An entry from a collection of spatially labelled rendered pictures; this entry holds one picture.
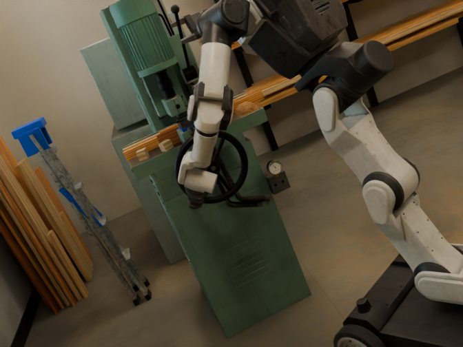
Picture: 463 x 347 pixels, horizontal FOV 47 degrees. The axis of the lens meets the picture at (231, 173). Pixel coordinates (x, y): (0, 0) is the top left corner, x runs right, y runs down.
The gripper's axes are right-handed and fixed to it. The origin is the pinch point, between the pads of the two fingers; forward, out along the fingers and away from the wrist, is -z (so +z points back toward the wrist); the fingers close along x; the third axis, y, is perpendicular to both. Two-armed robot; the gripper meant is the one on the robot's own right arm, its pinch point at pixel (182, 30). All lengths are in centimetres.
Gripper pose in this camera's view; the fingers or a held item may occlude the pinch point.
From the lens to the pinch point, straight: 224.5
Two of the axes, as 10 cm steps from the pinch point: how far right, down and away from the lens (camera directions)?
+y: 0.9, 5.0, 8.6
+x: 4.4, 7.6, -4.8
